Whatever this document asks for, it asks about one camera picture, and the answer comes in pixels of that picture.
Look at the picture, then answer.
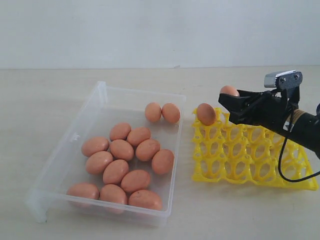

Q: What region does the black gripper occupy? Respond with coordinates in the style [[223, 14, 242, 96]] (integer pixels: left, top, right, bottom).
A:
[[218, 87, 300, 130]]

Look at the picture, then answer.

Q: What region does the clear plastic bin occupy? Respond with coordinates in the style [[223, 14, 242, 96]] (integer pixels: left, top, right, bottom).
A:
[[25, 81, 186, 227]]

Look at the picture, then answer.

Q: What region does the brown egg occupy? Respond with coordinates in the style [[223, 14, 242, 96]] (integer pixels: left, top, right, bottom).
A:
[[151, 149, 175, 175], [196, 102, 216, 126], [219, 85, 240, 97], [144, 102, 162, 123], [102, 159, 129, 185], [120, 169, 151, 193], [66, 182, 100, 209], [161, 102, 181, 124], [99, 184, 128, 205], [81, 136, 110, 158], [126, 126, 151, 148], [128, 189, 163, 211], [109, 122, 132, 141], [109, 139, 135, 162], [85, 151, 113, 175], [135, 138, 161, 162]]

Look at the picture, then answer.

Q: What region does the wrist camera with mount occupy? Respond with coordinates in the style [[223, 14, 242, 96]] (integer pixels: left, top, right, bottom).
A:
[[264, 70, 303, 90]]

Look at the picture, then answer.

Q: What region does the yellow plastic egg tray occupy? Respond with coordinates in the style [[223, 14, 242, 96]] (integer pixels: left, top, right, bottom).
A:
[[192, 107, 319, 191]]

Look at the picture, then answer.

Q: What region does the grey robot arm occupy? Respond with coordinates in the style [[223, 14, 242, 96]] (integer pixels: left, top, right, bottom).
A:
[[218, 89, 320, 156]]

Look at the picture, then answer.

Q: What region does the black cable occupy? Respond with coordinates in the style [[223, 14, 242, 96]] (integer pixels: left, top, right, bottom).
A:
[[276, 89, 320, 183]]

